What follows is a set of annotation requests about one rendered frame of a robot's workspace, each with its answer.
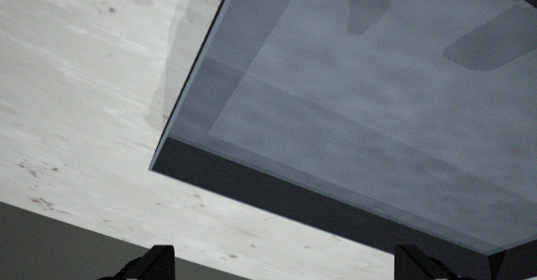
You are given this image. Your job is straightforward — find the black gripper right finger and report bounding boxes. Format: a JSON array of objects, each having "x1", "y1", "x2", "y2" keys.
[{"x1": 394, "y1": 245, "x2": 476, "y2": 280}]

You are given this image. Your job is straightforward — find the grey tray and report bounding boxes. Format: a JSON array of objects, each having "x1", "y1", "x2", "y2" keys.
[{"x1": 148, "y1": 0, "x2": 537, "y2": 280}]

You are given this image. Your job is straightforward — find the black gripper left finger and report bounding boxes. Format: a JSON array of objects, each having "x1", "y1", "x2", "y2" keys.
[{"x1": 97, "y1": 245, "x2": 175, "y2": 280}]

